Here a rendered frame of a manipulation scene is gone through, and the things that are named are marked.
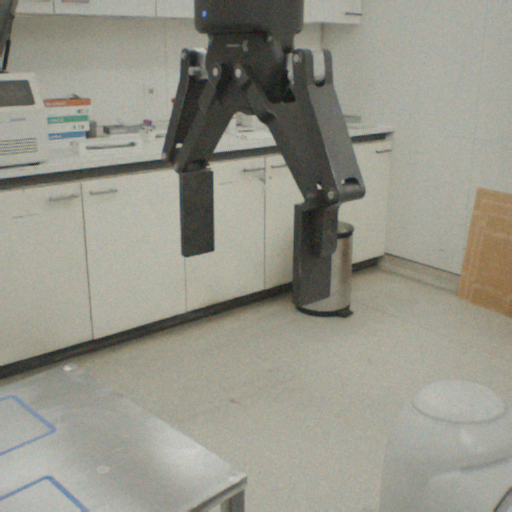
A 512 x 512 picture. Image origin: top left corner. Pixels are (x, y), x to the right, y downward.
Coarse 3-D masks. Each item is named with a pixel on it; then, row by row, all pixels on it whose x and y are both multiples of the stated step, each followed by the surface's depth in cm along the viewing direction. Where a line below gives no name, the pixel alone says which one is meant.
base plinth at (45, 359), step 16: (272, 288) 368; (288, 288) 377; (224, 304) 348; (240, 304) 355; (160, 320) 324; (176, 320) 330; (192, 320) 336; (112, 336) 308; (128, 336) 314; (48, 352) 289; (64, 352) 294; (80, 352) 299; (0, 368) 276; (16, 368) 281; (32, 368) 285
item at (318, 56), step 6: (288, 54) 41; (318, 54) 40; (288, 60) 41; (318, 60) 40; (288, 66) 42; (318, 66) 40; (324, 66) 40; (318, 72) 40; (324, 72) 40; (288, 78) 41; (318, 78) 40
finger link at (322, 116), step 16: (304, 64) 39; (304, 80) 40; (304, 96) 40; (320, 96) 40; (336, 96) 41; (304, 112) 40; (320, 112) 40; (336, 112) 41; (320, 128) 39; (336, 128) 40; (320, 144) 40; (336, 144) 40; (320, 160) 40; (336, 160) 40; (352, 160) 40; (320, 176) 40; (336, 176) 39; (352, 176) 40; (336, 192) 39
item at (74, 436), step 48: (48, 384) 108; (96, 384) 108; (0, 432) 94; (48, 432) 94; (96, 432) 94; (144, 432) 94; (0, 480) 83; (48, 480) 83; (96, 480) 84; (144, 480) 84; (192, 480) 84; (240, 480) 84
